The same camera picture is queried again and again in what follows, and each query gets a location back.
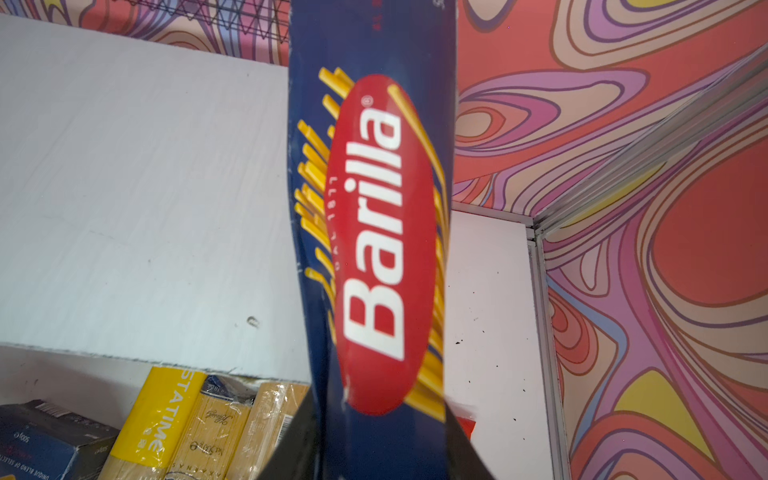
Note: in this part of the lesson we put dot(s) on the blue Barilla rigatoni box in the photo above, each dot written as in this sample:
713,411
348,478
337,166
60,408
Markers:
42,441

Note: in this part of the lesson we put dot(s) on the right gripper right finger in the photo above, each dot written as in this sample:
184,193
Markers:
463,462

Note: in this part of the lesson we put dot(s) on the dark blue spaghetti bag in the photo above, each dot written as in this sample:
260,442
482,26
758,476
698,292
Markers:
213,430

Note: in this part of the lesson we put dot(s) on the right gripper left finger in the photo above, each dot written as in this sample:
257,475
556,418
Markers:
298,454

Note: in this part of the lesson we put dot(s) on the blue Barilla spaghetti box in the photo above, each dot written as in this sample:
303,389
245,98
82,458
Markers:
371,135

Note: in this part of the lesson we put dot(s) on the yellow Pastatime spaghetti bag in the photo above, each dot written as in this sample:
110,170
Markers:
148,440

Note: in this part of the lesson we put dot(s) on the black wire basket back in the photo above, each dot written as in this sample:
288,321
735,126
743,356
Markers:
265,19

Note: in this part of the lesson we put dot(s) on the white two-tier shelf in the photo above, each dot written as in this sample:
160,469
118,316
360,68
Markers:
144,207

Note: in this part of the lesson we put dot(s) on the red noodle bag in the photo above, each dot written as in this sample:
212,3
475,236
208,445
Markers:
465,416

